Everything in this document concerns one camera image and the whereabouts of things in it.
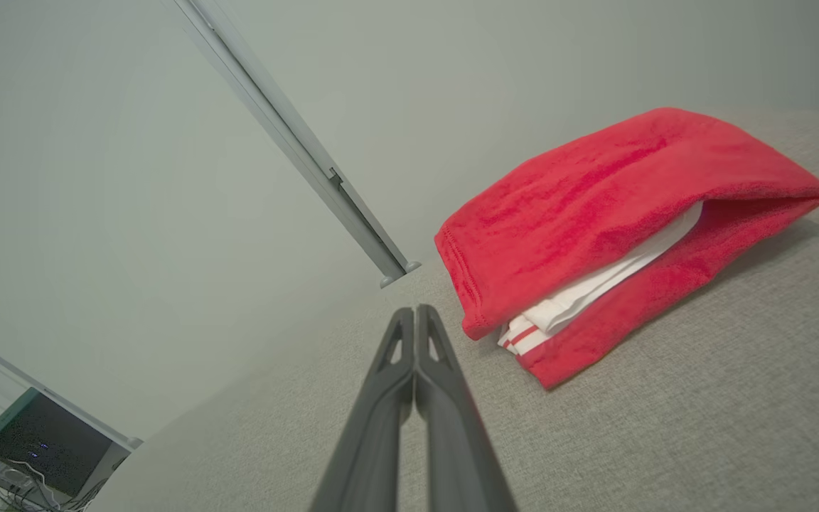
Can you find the black screen panel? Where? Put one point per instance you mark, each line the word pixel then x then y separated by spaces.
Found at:
pixel 54 444

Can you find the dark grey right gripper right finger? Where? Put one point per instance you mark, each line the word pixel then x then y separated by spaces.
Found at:
pixel 456 441

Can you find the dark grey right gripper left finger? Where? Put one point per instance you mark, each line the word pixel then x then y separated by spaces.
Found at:
pixel 370 441

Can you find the grey fabric sofa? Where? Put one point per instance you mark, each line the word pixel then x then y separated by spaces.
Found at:
pixel 665 427

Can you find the folded red garment white trim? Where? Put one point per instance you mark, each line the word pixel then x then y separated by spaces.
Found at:
pixel 594 199

